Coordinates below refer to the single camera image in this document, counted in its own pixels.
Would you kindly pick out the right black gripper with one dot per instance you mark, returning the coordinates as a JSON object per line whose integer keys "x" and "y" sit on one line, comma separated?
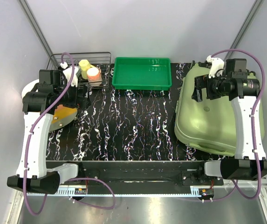
{"x": 204, "y": 81}

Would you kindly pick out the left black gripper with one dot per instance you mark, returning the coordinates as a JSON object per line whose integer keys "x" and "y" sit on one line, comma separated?
{"x": 79, "y": 101}

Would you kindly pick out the green hard-shell suitcase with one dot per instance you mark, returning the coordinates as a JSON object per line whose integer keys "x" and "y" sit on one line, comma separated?
{"x": 208, "y": 125}

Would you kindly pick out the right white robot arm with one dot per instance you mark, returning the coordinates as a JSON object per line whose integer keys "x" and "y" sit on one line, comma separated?
{"x": 232, "y": 79}

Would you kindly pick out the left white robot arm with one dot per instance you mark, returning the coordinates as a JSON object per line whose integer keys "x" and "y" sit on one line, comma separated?
{"x": 40, "y": 99}

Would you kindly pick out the pink foam cup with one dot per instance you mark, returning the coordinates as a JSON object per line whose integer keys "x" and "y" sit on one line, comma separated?
{"x": 94, "y": 76}

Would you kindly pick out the white orange cylindrical container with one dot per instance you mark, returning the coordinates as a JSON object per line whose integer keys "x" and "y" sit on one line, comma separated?
{"x": 62, "y": 116}

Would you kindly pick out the yellow plastic bottle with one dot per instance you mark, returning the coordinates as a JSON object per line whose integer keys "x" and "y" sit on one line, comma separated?
{"x": 84, "y": 65}

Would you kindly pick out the green plastic tray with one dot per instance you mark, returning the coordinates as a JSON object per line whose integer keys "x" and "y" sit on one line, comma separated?
{"x": 142, "y": 73}

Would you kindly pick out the black wire rack basket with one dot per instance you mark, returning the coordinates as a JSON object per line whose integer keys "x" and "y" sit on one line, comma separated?
{"x": 101, "y": 60}

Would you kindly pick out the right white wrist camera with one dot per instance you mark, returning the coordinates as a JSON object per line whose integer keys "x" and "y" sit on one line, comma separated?
{"x": 217, "y": 66}

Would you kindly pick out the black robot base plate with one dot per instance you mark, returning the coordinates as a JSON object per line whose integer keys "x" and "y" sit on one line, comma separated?
{"x": 179, "y": 172}

